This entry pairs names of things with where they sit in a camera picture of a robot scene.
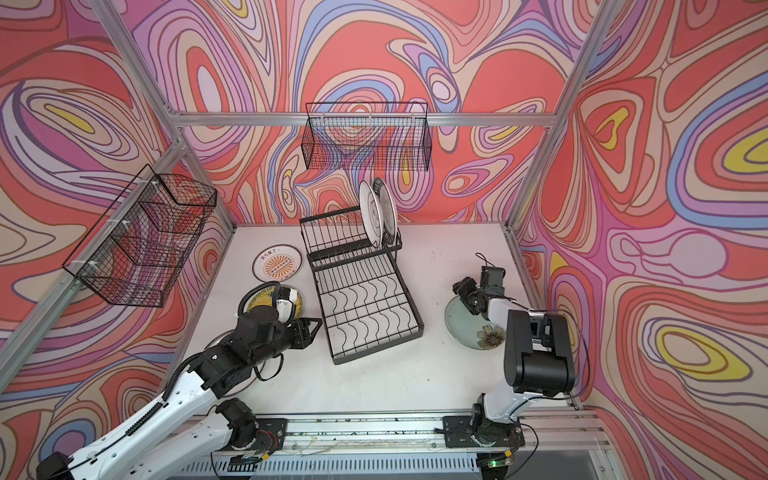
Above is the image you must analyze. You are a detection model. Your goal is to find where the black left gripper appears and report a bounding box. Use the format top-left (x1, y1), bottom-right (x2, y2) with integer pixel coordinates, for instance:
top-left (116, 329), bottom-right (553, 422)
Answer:
top-left (248, 317), bottom-right (325, 370)

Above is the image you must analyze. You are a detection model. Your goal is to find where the pale green flower plate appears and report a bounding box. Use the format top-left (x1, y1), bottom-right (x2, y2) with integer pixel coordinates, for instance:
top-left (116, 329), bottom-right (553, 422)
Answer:
top-left (444, 296), bottom-right (506, 350)

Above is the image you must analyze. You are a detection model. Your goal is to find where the black metal dish rack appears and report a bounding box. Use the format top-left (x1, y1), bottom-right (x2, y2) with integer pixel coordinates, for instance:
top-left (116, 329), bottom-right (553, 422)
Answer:
top-left (299, 206), bottom-right (424, 365)

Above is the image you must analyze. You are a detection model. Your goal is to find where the green rimmed white plate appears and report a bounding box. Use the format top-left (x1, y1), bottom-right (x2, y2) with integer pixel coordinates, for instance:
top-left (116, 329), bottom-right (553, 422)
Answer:
top-left (373, 177), bottom-right (398, 246)

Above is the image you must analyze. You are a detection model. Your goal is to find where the white plate with clover emblem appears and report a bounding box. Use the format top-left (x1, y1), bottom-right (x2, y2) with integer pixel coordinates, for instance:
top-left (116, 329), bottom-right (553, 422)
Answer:
top-left (359, 181), bottom-right (384, 248)

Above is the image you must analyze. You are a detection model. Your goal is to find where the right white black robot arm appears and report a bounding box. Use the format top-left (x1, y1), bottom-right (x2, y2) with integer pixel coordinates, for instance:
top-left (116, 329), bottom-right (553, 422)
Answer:
top-left (452, 277), bottom-right (576, 447)

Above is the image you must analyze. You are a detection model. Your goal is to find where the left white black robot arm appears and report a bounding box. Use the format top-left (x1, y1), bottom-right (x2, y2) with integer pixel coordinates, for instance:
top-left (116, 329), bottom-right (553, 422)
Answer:
top-left (35, 306), bottom-right (322, 479)

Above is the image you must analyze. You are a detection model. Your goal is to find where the yellow green woven bamboo tray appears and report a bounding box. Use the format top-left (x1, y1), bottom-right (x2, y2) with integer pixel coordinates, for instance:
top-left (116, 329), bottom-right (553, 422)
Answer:
top-left (238, 282), bottom-right (303, 323)

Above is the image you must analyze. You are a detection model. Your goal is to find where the small orange sunburst plate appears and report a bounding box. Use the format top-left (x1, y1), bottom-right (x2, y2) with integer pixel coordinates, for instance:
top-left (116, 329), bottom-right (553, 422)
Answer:
top-left (251, 244), bottom-right (303, 282)

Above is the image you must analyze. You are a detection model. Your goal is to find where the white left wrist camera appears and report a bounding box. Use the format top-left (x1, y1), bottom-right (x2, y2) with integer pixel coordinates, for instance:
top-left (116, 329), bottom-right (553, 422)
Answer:
top-left (272, 285), bottom-right (299, 323)

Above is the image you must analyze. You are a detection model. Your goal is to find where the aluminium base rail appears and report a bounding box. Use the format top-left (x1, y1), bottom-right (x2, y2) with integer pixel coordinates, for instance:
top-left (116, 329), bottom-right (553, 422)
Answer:
top-left (173, 410), bottom-right (613, 478)

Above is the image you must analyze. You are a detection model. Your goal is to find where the black wire basket left wall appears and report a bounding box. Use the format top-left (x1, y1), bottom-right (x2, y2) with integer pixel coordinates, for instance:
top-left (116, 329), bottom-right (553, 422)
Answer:
top-left (62, 165), bottom-right (218, 308)

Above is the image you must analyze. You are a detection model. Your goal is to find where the black wire basket wall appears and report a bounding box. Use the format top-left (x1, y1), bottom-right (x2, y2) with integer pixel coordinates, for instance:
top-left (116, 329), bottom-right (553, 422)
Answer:
top-left (301, 100), bottom-right (432, 172)
top-left (62, 165), bottom-right (218, 308)

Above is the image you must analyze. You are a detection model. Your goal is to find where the black wire basket back wall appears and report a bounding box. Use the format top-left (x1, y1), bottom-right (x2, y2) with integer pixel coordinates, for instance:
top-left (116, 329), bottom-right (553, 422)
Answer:
top-left (301, 100), bottom-right (432, 172)

